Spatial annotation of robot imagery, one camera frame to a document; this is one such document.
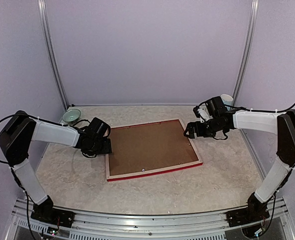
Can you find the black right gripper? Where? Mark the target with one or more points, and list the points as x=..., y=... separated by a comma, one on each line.
x=191, y=125

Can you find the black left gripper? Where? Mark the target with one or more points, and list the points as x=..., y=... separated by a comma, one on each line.
x=107, y=148

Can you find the brown frame backing board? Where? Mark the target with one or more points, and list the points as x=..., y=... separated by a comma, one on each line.
x=152, y=147

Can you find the red wooden picture frame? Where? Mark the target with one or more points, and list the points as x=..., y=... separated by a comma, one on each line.
x=157, y=172

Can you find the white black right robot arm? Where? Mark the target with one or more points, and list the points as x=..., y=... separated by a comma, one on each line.
x=281, y=124

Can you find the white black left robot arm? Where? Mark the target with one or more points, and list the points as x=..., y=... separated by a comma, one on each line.
x=22, y=129

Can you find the green ceramic bowl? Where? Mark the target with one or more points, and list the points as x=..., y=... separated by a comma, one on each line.
x=71, y=116

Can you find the light blue ceramic mug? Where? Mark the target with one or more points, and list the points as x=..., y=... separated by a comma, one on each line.
x=227, y=99

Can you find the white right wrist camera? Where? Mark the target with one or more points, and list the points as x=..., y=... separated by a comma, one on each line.
x=201, y=113

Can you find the aluminium enclosure frame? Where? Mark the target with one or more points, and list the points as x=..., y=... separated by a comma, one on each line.
x=135, y=60

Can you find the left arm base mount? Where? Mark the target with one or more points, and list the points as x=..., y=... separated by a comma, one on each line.
x=53, y=216

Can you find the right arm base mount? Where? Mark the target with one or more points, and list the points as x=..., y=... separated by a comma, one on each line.
x=253, y=212

